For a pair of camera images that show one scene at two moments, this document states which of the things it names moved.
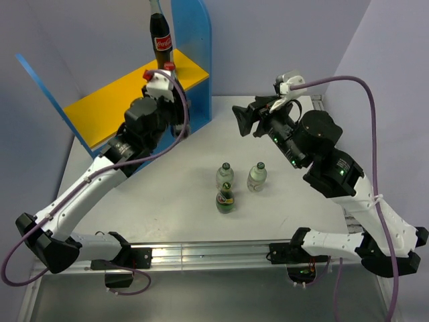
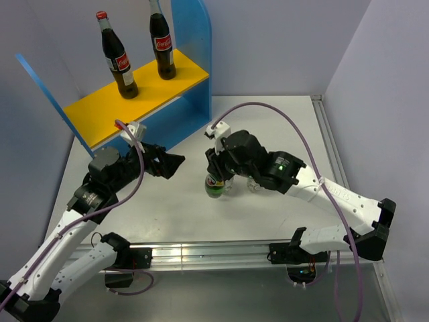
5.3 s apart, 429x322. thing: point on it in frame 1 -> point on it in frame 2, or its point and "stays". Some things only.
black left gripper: [177, 113] -> [168, 162]
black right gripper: [259, 110] -> [215, 166]
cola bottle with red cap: [171, 66] -> [117, 58]
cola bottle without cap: [159, 34] stays
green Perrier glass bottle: [225, 199] -> [214, 187]
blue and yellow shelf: [96, 118] stays
